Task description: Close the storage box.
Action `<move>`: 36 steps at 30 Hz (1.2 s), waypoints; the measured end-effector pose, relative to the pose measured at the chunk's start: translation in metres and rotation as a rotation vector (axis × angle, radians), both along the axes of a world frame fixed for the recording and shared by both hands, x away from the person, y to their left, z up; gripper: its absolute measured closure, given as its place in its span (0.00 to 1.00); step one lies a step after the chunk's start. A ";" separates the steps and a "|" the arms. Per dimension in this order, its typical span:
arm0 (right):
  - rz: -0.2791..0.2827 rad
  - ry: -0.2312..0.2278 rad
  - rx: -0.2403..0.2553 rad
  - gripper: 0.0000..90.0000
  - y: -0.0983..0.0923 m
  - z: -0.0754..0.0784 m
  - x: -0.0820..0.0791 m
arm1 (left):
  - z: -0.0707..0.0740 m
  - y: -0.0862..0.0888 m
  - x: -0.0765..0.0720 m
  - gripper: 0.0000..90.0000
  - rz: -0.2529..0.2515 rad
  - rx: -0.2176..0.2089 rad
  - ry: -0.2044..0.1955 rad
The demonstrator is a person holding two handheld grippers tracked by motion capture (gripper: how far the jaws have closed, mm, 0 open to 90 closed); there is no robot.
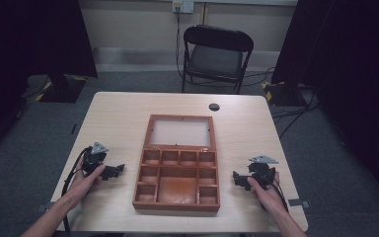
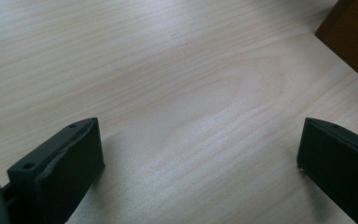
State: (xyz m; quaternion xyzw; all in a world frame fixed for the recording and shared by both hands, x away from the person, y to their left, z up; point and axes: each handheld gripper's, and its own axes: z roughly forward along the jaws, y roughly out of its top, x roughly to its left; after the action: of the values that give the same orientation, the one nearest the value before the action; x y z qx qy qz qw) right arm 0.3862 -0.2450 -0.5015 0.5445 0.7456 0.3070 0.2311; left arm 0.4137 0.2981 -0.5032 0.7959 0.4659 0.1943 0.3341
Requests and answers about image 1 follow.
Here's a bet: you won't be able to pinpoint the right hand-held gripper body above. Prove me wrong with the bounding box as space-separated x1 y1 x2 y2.
247 155 279 192

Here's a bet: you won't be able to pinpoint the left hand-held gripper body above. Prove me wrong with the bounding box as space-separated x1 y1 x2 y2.
81 141 110 178

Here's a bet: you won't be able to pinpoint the person's left hand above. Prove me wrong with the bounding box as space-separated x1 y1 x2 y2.
67 163 107 207

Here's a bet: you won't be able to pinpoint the person's right hand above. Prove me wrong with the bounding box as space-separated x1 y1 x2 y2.
247 171 288 217

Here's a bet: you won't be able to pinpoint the grey table clamp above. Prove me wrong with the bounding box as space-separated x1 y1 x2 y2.
287 197 310 209
35 200 55 213

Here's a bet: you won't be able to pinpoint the wooden compartment box with lid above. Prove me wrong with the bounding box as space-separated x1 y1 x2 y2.
131 114 221 212

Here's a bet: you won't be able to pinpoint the black stand base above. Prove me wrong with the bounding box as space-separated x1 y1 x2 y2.
262 80 307 107
34 74 89 104

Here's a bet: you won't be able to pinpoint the black folding chair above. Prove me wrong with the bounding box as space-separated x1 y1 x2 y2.
181 24 255 95

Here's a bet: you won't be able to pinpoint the dark curtain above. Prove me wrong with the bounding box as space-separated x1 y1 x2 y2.
0 0 99 166
271 0 379 211

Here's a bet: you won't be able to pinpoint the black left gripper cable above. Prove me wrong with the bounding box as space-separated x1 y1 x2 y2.
60 145 93 235

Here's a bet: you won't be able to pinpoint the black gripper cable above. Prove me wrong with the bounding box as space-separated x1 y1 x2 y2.
267 181 290 213
60 145 93 235

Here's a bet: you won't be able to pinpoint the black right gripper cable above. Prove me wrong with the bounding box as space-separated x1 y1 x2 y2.
267 181 290 213

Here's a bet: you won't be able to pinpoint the black floor cables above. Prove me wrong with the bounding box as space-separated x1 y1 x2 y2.
243 65 321 140

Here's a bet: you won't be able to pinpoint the black wall cable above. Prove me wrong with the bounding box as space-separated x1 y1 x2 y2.
175 7 191 83

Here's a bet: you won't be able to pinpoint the white wall socket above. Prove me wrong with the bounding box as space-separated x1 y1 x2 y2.
172 0 195 15

